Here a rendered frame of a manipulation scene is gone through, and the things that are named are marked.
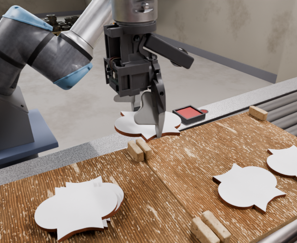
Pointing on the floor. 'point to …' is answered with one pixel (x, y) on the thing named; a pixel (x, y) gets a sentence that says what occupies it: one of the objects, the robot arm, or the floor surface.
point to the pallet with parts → (61, 26)
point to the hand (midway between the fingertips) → (148, 121)
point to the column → (39, 130)
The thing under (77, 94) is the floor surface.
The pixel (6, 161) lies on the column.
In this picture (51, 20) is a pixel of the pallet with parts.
